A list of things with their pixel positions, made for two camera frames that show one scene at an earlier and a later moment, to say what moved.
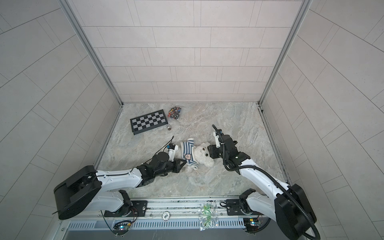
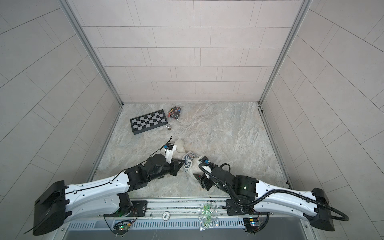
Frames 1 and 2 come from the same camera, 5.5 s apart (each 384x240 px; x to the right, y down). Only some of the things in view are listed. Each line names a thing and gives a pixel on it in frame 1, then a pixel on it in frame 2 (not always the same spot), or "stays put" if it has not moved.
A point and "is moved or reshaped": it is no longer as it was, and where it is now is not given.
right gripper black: (214, 151) → (204, 181)
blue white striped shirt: (187, 154) is moved or reshaped
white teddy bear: (193, 155) is moved or reshaped
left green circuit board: (121, 228) stays put
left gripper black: (175, 165) stays put
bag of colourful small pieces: (174, 112) stays put
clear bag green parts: (208, 216) stays put
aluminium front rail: (164, 208) stays put
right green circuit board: (251, 224) stays put
